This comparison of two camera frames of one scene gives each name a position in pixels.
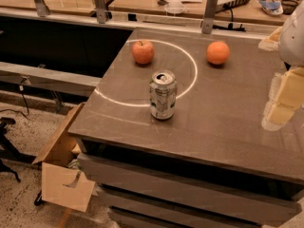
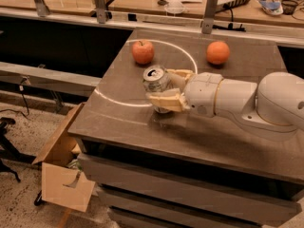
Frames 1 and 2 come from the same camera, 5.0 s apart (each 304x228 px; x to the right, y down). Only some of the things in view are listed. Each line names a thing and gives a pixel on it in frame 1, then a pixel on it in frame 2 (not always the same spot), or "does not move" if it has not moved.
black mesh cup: [289, 6] does not move
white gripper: [293, 39] to [201, 91]
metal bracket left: [39, 1] does not move
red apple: [143, 51] does not move
